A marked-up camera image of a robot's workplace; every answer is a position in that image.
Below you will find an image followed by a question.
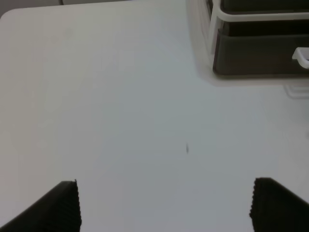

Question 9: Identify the dark translucent drawer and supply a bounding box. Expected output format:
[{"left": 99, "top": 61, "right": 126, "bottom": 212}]
[{"left": 213, "top": 20, "right": 309, "bottom": 75}]

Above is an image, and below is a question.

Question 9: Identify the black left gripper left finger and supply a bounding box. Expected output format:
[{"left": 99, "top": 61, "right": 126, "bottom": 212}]
[{"left": 0, "top": 180, "right": 82, "bottom": 232}]

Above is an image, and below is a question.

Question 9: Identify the white drawer cabinet frame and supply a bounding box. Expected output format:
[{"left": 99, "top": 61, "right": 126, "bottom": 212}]
[{"left": 188, "top": 0, "right": 309, "bottom": 71}]

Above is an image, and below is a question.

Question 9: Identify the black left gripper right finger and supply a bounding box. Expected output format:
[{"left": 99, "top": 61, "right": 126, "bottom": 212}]
[{"left": 249, "top": 177, "right": 309, "bottom": 232}]

